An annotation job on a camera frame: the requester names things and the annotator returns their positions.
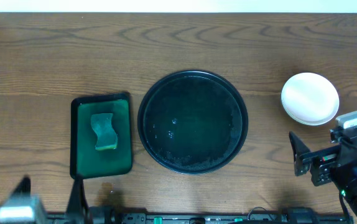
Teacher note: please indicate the black rectangular water tray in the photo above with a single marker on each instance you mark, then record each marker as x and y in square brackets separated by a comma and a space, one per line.
[85, 160]

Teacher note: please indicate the white plate with green smear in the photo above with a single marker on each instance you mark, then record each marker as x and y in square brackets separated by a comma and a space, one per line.
[310, 99]

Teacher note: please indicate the black round tray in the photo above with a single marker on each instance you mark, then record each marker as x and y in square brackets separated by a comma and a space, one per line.
[193, 122]

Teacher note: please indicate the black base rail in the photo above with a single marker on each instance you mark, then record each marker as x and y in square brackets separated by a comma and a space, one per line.
[257, 215]

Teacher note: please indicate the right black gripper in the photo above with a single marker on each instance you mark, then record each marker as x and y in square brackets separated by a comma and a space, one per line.
[328, 160]

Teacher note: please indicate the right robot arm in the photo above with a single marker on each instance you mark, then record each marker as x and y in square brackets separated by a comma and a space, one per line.
[345, 180]

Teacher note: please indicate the green scouring sponge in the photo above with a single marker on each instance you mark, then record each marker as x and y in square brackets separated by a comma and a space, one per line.
[101, 124]

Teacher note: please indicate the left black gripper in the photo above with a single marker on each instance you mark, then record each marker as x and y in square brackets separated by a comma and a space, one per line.
[74, 199]

